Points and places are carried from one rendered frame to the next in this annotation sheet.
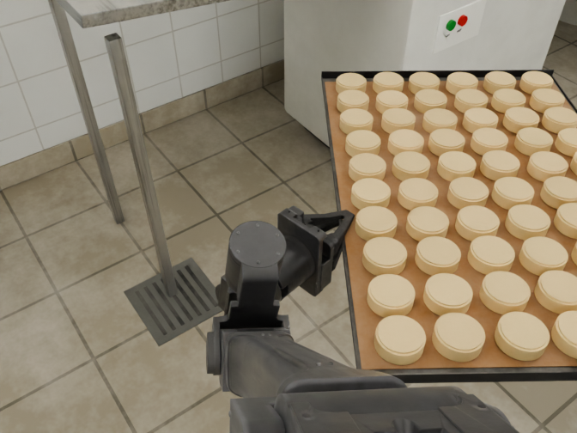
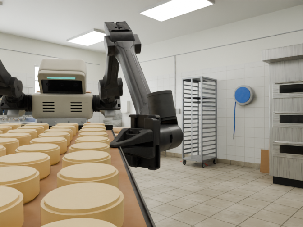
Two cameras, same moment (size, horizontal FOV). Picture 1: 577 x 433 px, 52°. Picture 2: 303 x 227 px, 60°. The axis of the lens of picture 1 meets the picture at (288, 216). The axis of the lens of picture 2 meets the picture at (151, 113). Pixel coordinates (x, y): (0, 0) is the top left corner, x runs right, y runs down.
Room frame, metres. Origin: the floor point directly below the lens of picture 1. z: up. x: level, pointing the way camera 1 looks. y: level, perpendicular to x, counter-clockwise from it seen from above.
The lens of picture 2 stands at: (0.96, -0.09, 1.05)
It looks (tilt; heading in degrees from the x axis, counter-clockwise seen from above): 0 degrees down; 170
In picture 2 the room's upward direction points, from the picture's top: straight up
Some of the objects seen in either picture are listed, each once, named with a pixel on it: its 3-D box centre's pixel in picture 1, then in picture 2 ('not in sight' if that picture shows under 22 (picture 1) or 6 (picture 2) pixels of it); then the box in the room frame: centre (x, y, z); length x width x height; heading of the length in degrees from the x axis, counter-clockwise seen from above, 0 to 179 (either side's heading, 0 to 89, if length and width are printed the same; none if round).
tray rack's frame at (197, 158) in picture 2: not in sight; (199, 120); (-4.34, 1.91, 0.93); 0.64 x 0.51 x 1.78; 129
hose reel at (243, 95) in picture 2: not in sight; (243, 112); (-3.91, 2.68, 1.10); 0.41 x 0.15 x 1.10; 36
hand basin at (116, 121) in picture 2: not in sight; (114, 119); (-7.11, 0.23, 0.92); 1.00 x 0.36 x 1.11; 36
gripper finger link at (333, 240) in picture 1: (325, 239); (128, 150); (0.49, -0.05, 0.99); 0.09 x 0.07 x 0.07; 137
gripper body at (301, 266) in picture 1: (286, 264); (151, 139); (0.44, 0.00, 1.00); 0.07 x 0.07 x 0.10; 47
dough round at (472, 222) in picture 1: (476, 223); (14, 140); (0.50, -0.23, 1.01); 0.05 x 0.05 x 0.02
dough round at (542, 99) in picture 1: (546, 100); not in sight; (0.79, -0.41, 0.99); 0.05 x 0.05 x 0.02
